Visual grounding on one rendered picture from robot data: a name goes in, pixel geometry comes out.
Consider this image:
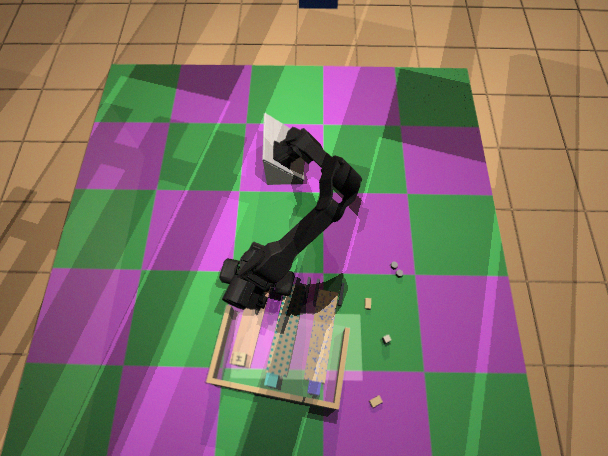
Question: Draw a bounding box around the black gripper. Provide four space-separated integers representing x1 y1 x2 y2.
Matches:
219 258 295 296

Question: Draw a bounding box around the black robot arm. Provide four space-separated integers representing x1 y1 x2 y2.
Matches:
222 127 362 311

